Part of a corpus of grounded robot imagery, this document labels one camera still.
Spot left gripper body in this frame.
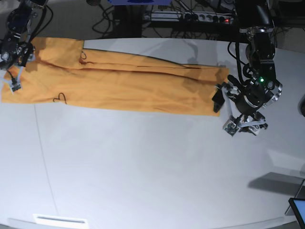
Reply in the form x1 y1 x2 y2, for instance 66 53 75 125
235 84 273 115

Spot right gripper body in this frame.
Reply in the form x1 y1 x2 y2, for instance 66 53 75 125
0 40 33 69

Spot yellow T-shirt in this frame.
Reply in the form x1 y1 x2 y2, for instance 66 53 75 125
1 38 229 116

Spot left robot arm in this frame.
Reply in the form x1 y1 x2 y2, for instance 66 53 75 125
212 0 283 116

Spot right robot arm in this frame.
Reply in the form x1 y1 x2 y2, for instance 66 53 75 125
0 0 48 70

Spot white power strip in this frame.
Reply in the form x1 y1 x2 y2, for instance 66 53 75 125
151 11 234 24

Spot computer monitor with stand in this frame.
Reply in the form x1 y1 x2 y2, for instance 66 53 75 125
247 171 305 229

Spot white paper label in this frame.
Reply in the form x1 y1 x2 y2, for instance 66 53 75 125
33 214 90 229

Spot black cables under table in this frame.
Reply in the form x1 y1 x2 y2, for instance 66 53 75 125
91 0 148 39

